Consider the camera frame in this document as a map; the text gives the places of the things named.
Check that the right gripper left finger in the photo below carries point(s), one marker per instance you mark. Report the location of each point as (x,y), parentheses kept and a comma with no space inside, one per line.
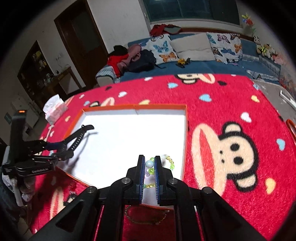
(97,214)

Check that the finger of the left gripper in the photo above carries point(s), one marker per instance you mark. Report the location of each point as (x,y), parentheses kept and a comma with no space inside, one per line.
(59,146)
(63,155)

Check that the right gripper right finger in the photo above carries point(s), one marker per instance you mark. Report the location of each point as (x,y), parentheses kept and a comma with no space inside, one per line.
(200,214)

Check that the black smart wristband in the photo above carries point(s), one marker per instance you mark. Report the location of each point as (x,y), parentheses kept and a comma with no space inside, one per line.
(76,137)

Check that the pink tissue pack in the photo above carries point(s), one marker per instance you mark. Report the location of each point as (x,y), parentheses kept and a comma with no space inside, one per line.
(54,109)

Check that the orange white shallow tray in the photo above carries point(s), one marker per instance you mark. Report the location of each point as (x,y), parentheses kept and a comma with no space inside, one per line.
(120,135)

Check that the dark wooden side table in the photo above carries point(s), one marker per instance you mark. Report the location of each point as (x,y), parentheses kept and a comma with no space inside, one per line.
(55,87)

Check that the red monkey print blanket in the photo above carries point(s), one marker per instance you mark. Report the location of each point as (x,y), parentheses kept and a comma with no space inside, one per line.
(237,144)

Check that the dark wooden door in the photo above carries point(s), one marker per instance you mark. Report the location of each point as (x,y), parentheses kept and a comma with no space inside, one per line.
(82,40)

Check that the pile of clothes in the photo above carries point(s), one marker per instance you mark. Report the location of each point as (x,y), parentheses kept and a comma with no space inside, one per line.
(133,59)

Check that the left butterfly pillow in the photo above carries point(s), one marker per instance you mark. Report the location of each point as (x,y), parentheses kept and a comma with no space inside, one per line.
(161,48)

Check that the butterfly pillow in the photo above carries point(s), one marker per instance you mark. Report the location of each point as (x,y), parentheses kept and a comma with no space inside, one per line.
(226,47)
(161,48)

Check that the yellow toy vehicle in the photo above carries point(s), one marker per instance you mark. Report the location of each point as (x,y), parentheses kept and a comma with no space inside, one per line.
(183,62)

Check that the red cloth on sill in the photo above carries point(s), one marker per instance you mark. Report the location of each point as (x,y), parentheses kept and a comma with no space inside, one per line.
(164,29)

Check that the blue sofa bed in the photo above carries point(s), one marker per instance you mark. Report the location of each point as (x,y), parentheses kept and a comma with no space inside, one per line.
(250,65)

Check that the beige pillow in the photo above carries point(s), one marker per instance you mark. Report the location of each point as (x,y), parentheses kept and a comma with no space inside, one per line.
(196,47)

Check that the right butterfly pillow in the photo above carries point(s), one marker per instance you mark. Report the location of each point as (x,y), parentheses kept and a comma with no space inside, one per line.
(226,47)

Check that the plush toys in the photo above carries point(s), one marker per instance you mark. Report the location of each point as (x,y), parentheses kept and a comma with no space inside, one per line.
(266,50)

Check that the colourful pinwheel flower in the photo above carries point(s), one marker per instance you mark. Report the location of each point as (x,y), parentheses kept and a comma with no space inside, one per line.
(249,25)

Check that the dark window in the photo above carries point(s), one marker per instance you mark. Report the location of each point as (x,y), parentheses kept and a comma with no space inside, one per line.
(218,10)

